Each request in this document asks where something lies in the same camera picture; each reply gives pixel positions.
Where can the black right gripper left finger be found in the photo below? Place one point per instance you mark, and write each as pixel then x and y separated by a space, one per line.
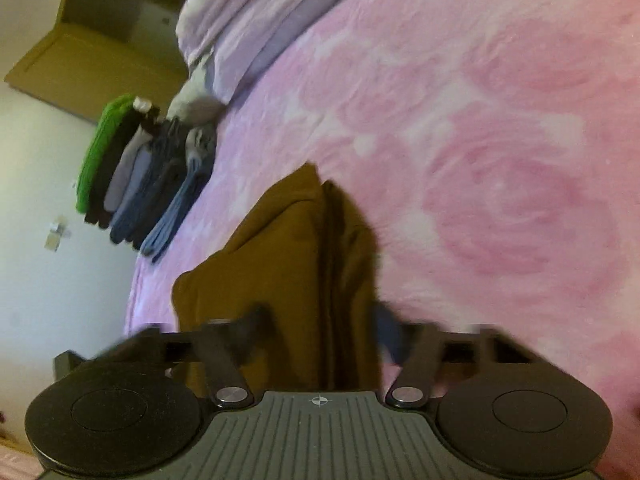
pixel 221 346

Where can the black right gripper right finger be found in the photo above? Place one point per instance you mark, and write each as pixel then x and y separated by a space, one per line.
pixel 429 356

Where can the brown garment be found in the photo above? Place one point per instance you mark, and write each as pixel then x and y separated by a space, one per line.
pixel 306 253

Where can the dark blue folded garment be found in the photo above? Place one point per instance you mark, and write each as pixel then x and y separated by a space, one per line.
pixel 157 188

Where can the grey folded garment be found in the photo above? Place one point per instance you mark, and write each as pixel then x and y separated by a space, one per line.
pixel 123 170

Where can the pink rose blanket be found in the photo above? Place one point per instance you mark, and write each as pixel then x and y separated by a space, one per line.
pixel 493 146

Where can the black folded garment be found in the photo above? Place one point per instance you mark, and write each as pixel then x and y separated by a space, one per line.
pixel 144 114

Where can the green folded garment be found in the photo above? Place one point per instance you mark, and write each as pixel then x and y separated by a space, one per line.
pixel 107 125

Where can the wooden wardrobe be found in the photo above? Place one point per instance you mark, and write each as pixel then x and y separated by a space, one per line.
pixel 98 50

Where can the lilac folded duvet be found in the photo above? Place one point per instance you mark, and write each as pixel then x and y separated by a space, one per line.
pixel 229 44

